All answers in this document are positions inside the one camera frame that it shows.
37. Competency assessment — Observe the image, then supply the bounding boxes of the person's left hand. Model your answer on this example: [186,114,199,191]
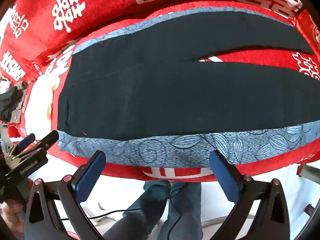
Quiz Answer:
[0,201,25,233]

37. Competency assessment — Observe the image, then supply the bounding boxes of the red blanket with white figure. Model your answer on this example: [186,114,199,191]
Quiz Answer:
[0,0,320,183]

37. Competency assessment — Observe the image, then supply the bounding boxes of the person's right leg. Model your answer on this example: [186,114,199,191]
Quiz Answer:
[157,181,203,240]

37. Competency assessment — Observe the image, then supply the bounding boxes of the black metal clamp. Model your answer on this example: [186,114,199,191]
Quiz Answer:
[0,81,28,124]

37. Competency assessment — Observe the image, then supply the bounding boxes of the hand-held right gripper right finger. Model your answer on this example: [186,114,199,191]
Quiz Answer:
[209,150,292,240]

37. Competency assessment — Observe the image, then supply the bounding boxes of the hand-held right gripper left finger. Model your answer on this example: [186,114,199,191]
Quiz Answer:
[25,150,107,240]

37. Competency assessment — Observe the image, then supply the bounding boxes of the red folded quilt white characters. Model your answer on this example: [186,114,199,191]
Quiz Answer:
[0,0,304,63]

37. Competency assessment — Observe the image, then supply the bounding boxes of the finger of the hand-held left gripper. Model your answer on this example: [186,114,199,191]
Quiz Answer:
[32,130,60,153]
[16,133,35,149]

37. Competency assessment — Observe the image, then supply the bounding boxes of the black pants with blue-grey panels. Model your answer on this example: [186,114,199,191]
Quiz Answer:
[57,7,320,168]

